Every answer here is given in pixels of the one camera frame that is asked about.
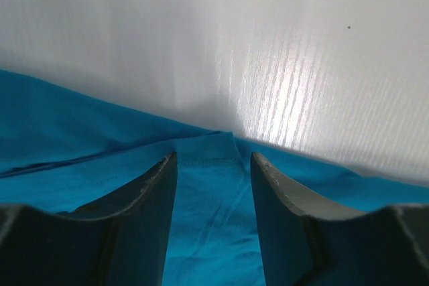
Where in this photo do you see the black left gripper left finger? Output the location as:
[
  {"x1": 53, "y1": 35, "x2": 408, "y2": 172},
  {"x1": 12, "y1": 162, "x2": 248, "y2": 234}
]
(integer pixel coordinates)
[{"x1": 1, "y1": 153, "x2": 177, "y2": 285}]

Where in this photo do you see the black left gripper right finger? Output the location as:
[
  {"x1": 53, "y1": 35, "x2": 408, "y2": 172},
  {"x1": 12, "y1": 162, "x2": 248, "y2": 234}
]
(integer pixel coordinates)
[{"x1": 251, "y1": 153, "x2": 428, "y2": 285}]

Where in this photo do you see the bright blue t-shirt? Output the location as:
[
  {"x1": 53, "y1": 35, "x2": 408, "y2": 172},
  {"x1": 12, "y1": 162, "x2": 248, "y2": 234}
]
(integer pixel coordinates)
[{"x1": 1, "y1": 71, "x2": 428, "y2": 285}]

